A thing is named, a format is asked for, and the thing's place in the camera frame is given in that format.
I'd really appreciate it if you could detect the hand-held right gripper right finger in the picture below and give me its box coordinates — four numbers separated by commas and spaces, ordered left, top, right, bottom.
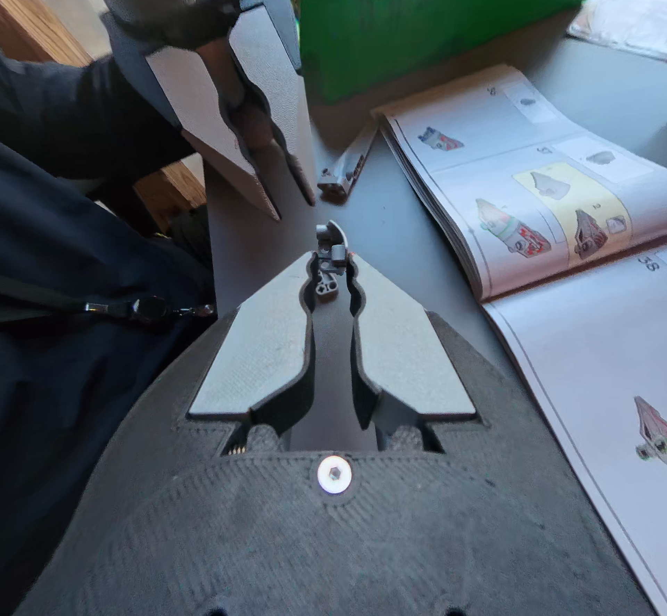
346, 254, 477, 432

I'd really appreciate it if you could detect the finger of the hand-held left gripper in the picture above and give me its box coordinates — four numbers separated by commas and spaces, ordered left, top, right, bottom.
228, 3, 318, 207
145, 44, 283, 223

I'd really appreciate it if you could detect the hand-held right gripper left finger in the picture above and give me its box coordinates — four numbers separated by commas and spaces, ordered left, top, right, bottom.
188, 251, 320, 437

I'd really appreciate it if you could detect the small grey lego assembly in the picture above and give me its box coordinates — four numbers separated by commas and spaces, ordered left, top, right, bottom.
313, 220, 351, 305

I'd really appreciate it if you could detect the person's left forearm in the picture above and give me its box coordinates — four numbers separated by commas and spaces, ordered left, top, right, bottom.
0, 53, 195, 180

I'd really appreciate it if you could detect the long grey lego beam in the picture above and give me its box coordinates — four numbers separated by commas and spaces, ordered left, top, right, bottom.
317, 123, 380, 203

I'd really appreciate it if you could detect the lego instruction booklet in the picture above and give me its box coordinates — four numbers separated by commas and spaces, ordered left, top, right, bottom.
371, 64, 667, 616

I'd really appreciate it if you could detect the black retractable badge reel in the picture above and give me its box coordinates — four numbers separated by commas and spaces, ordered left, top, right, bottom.
85, 294, 215, 324

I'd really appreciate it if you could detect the black bag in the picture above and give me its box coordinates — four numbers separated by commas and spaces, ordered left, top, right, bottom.
156, 204, 214, 283

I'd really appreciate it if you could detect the green box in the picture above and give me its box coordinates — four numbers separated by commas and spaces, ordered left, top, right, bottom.
260, 0, 619, 104

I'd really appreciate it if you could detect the person's dark blue jacket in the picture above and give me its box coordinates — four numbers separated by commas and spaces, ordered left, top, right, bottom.
0, 142, 217, 613

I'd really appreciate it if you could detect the white plastic bag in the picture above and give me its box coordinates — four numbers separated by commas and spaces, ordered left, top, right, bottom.
567, 0, 667, 61

